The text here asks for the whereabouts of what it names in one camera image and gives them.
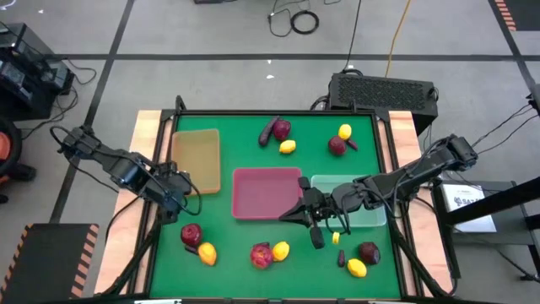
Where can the black side stand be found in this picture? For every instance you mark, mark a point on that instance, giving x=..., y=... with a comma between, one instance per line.
x=498, y=198

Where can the black equipment cart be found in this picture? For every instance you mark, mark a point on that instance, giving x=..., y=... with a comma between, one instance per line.
x=25, y=76

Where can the black hazard-striped floor mat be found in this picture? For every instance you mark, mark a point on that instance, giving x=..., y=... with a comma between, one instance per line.
x=46, y=262
x=525, y=12

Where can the orange-yellow lemon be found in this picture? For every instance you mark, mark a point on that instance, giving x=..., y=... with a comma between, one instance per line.
x=207, y=253

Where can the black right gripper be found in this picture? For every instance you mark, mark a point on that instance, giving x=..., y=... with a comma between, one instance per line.
x=318, y=204

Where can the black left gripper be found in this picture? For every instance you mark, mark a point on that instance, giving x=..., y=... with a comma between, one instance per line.
x=171, y=188

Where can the long purple eggplant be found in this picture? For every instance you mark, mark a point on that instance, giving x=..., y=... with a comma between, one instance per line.
x=268, y=131

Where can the orange black round device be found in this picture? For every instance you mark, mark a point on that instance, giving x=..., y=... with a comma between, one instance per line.
x=5, y=148

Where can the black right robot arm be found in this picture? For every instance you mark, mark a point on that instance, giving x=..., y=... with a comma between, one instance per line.
x=405, y=177

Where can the clear translucent plastic basket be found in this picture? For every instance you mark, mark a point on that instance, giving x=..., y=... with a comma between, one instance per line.
x=371, y=217

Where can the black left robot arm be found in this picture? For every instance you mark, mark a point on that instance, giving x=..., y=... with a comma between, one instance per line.
x=122, y=169

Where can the pink translucent plastic basket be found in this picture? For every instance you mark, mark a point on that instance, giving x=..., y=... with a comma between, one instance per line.
x=263, y=192

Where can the orange translucent plastic basket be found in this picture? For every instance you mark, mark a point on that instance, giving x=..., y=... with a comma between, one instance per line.
x=198, y=156

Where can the white labelled box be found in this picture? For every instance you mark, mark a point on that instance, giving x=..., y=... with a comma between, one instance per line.
x=468, y=202

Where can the red yellow-patched apple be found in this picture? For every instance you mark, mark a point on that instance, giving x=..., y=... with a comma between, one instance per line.
x=261, y=257

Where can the black table frame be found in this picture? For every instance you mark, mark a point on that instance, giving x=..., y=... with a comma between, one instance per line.
x=274, y=112

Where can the dark red apple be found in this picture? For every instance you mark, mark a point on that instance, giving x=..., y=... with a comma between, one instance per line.
x=337, y=145
x=282, y=129
x=370, y=253
x=191, y=235

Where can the black perforated computer case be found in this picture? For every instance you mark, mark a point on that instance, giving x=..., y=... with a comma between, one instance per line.
x=379, y=90

